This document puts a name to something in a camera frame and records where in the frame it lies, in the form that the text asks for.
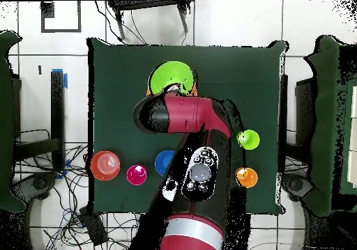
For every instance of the large orange bowl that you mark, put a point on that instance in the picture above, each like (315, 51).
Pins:
(194, 89)

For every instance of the large light green bowl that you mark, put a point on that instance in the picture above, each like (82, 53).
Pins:
(167, 76)

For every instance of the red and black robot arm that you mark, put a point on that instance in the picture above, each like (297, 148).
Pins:
(195, 116)

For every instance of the blue bowl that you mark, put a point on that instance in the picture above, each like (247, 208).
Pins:
(163, 162)

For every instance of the red cup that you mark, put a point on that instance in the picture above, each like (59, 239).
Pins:
(136, 175)

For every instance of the lime green cup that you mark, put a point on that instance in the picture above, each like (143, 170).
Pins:
(248, 140)

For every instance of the dark green tablecloth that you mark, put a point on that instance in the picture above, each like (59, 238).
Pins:
(242, 80)

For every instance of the small red-orange bowl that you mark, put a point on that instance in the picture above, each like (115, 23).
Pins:
(105, 166)

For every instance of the orange cup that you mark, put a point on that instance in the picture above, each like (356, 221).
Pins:
(246, 177)

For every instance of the black metal stand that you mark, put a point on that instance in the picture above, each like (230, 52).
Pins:
(57, 108)
(304, 108)

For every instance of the blue tape strip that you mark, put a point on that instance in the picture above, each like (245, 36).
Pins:
(65, 80)

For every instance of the black power strip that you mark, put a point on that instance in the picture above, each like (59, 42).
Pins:
(93, 227)

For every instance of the neighbouring green covered table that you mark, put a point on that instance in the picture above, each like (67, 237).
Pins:
(332, 122)
(7, 122)

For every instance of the black camera tripod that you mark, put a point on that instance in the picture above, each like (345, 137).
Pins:
(147, 5)

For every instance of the grey square frame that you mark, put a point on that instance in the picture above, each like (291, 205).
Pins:
(79, 16)

